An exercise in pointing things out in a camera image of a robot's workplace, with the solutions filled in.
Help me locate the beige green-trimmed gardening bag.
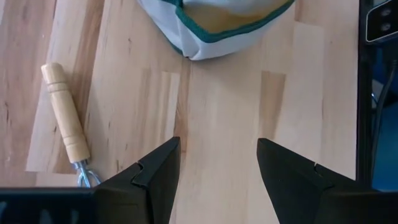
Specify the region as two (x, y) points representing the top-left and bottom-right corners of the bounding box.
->
(136, 0), (296, 62)

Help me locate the wooden-handled hand rake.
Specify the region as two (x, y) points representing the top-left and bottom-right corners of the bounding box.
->
(40, 62), (103, 189)

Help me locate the table-level depth camera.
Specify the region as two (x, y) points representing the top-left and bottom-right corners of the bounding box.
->
(365, 0), (398, 44)

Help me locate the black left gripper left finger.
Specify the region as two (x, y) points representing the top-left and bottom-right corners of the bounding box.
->
(95, 136), (182, 224)

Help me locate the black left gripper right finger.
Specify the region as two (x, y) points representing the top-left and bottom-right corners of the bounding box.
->
(256, 138), (398, 224)

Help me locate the black aluminium table frame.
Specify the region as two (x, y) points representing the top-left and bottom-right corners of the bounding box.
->
(355, 0), (374, 188)

